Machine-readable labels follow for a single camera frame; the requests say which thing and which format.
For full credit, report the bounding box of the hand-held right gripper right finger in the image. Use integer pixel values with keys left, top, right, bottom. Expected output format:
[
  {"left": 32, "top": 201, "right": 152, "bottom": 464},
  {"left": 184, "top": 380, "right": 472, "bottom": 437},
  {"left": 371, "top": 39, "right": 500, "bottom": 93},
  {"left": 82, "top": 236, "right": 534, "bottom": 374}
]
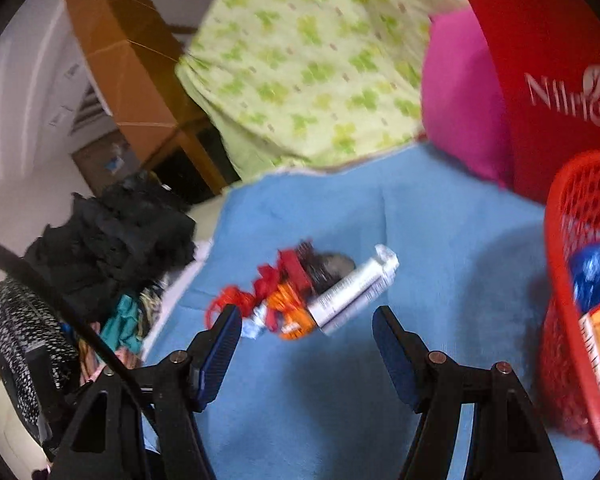
[{"left": 371, "top": 305, "right": 563, "bottom": 480}]

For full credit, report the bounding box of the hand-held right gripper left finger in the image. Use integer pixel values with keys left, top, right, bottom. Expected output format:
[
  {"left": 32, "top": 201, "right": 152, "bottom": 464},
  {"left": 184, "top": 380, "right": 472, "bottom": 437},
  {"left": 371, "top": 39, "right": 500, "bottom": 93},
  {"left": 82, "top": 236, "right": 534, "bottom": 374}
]
[{"left": 50, "top": 304, "right": 244, "bottom": 480}]

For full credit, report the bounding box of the white toothpaste tube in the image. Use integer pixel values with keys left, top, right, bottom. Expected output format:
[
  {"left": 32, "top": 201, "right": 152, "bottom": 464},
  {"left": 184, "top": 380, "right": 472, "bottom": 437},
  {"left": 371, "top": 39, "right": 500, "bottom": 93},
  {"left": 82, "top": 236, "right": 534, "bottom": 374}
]
[{"left": 307, "top": 244, "right": 400, "bottom": 336}]

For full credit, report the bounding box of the orange snack wrapper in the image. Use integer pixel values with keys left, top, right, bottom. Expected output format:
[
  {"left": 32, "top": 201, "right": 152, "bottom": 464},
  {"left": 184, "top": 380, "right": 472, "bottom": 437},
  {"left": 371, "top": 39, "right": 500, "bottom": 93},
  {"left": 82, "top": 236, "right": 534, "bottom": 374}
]
[{"left": 265, "top": 282, "right": 318, "bottom": 342}]

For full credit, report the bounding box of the red wrapper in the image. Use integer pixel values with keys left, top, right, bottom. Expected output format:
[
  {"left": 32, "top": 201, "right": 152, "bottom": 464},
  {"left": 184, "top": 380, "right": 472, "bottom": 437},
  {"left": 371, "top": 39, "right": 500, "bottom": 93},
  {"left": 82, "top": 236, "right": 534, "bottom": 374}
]
[{"left": 205, "top": 247, "right": 306, "bottom": 328}]

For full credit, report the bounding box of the large black plastic bag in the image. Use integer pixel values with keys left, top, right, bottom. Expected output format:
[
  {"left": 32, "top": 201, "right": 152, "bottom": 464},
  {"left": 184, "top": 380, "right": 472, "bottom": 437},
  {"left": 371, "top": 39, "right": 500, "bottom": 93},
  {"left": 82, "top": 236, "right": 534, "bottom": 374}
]
[{"left": 297, "top": 242, "right": 357, "bottom": 293}]

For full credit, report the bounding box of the red mesh basket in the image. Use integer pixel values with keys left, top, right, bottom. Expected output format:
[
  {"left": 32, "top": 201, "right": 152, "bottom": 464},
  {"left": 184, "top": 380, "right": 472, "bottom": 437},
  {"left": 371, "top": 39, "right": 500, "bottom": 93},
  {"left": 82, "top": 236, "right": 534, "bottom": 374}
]
[{"left": 537, "top": 150, "right": 600, "bottom": 461}]

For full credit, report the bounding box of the small silver wrapper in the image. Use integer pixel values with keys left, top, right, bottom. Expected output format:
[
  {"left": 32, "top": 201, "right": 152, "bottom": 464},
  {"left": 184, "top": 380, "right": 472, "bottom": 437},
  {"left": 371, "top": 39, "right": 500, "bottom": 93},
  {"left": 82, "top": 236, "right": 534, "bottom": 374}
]
[{"left": 242, "top": 310, "right": 272, "bottom": 342}]

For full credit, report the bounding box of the teal cloth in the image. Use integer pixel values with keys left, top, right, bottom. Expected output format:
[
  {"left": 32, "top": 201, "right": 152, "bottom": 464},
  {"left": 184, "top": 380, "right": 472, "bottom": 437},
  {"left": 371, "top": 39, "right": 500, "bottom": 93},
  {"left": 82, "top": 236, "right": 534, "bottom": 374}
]
[{"left": 100, "top": 294, "right": 143, "bottom": 356}]

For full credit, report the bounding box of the striped colourful cloth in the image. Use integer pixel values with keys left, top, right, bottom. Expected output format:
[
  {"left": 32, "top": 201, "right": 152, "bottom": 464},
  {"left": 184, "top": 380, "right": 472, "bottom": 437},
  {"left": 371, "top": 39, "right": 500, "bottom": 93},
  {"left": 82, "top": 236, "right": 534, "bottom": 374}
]
[{"left": 77, "top": 290, "right": 161, "bottom": 386}]

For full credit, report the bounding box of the blue blanket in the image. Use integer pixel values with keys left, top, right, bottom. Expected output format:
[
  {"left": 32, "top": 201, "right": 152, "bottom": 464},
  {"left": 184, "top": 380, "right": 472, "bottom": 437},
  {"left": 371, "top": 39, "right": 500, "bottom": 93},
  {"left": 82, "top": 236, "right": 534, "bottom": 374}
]
[{"left": 140, "top": 142, "right": 600, "bottom": 480}]

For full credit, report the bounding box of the black cloth pile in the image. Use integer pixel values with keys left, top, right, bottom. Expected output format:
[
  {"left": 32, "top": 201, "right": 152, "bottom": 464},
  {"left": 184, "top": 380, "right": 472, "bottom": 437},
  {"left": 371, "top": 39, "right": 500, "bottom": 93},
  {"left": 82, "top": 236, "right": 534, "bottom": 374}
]
[{"left": 25, "top": 172, "right": 197, "bottom": 326}]

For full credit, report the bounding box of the black white speckled cloth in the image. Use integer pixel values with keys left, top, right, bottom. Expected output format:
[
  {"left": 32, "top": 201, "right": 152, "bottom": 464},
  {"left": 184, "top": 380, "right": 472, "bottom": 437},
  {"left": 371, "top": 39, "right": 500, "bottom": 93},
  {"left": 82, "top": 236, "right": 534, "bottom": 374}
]
[{"left": 0, "top": 277, "right": 81, "bottom": 441}]

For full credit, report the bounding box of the blue foil wrapper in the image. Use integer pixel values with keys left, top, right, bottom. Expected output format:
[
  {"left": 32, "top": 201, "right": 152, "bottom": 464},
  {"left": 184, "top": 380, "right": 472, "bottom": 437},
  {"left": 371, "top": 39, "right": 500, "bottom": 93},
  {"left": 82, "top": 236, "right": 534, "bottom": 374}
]
[{"left": 567, "top": 242, "right": 600, "bottom": 313}]

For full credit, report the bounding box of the brown cardboard box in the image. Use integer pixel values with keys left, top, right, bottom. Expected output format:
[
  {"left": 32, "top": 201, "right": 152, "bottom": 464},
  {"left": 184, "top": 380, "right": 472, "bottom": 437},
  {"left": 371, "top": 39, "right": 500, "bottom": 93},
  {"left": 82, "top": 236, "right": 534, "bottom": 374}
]
[{"left": 72, "top": 130, "right": 141, "bottom": 191}]

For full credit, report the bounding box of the pink pillow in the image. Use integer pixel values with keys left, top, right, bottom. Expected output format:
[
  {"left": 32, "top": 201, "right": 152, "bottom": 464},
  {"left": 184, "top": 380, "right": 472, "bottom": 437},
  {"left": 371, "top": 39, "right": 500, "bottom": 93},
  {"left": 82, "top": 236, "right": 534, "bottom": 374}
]
[{"left": 421, "top": 10, "right": 513, "bottom": 188}]

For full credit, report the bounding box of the orange wooden cabinet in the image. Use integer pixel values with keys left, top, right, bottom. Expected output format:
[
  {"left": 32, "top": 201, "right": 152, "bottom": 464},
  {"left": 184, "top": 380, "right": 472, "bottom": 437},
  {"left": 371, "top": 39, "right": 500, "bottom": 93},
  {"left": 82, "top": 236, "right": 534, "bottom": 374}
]
[{"left": 60, "top": 0, "right": 241, "bottom": 196}]

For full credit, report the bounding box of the green clover print quilt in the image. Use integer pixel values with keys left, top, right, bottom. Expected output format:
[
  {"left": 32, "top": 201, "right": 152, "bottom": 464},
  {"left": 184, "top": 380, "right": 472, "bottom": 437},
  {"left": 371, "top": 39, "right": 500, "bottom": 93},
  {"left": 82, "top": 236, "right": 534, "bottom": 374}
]
[{"left": 175, "top": 0, "right": 481, "bottom": 171}]

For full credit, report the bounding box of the red printed bag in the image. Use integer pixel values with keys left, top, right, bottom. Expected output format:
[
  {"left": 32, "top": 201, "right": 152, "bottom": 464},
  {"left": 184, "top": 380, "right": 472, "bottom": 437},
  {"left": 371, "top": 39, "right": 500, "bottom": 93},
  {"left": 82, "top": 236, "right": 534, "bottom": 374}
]
[{"left": 455, "top": 0, "right": 600, "bottom": 206}]

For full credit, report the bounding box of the black cable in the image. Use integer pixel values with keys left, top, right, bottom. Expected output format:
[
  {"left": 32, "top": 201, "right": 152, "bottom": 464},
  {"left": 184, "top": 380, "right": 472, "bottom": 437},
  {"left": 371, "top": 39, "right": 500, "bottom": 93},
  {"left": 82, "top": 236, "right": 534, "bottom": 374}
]
[{"left": 0, "top": 234, "right": 146, "bottom": 391}]

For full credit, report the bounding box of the framed wall picture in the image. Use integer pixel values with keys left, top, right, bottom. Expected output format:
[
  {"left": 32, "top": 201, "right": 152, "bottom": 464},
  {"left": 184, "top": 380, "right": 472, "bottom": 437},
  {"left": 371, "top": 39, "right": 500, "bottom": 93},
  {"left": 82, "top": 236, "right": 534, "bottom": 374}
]
[{"left": 69, "top": 82, "right": 107, "bottom": 136}]

